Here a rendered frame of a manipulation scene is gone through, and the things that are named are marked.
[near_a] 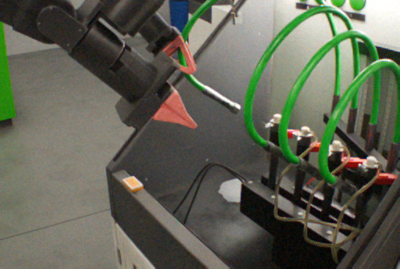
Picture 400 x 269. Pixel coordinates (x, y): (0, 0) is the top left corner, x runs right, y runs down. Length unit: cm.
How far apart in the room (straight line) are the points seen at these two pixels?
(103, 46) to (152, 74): 7
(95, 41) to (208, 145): 77
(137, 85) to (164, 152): 63
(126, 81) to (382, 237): 43
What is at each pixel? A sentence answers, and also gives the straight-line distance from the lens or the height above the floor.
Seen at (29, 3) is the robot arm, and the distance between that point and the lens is 48.
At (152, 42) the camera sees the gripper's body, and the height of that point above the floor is 130.
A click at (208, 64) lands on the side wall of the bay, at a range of 114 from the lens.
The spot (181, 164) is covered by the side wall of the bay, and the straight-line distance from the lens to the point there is 119.
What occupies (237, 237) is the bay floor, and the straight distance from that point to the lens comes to 105.
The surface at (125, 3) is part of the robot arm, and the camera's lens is 50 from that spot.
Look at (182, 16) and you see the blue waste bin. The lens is 690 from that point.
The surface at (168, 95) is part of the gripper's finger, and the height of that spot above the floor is 130.
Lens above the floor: 148
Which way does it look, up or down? 22 degrees down
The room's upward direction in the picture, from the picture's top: straight up
